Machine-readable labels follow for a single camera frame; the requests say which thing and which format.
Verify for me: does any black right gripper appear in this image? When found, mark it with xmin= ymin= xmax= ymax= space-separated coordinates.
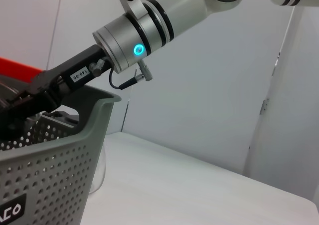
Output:
xmin=0 ymin=44 xmax=112 ymax=141

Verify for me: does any grey perforated storage bin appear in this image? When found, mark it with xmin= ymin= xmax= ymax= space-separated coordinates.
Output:
xmin=0 ymin=74 xmax=122 ymax=225

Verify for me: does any glass carafe black lid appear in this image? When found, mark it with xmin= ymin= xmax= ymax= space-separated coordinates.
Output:
xmin=90 ymin=145 xmax=108 ymax=195

